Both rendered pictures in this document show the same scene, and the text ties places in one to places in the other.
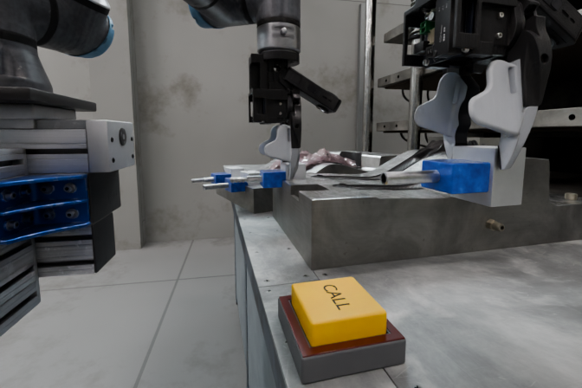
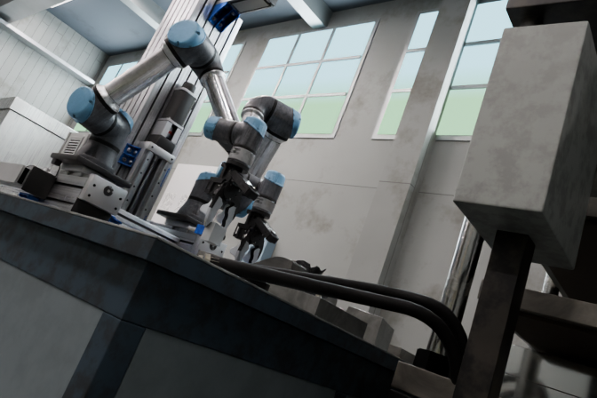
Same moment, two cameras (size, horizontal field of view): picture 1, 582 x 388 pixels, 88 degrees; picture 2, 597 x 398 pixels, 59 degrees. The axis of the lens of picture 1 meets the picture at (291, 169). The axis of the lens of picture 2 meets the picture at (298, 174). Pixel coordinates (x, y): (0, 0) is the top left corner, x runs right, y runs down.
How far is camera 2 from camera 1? 1.60 m
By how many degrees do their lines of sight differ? 61
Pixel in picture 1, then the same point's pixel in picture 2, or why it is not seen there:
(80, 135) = (195, 237)
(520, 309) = not seen: hidden behind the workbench
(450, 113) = (225, 217)
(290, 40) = (259, 203)
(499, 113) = (205, 209)
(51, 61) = (331, 254)
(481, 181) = (202, 230)
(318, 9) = not seen: outside the picture
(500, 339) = not seen: hidden behind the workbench
